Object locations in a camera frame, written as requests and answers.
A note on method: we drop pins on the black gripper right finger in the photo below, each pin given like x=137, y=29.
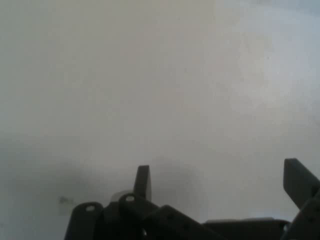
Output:
x=300, y=185

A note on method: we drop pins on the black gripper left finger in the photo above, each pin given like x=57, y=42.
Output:
x=117, y=222

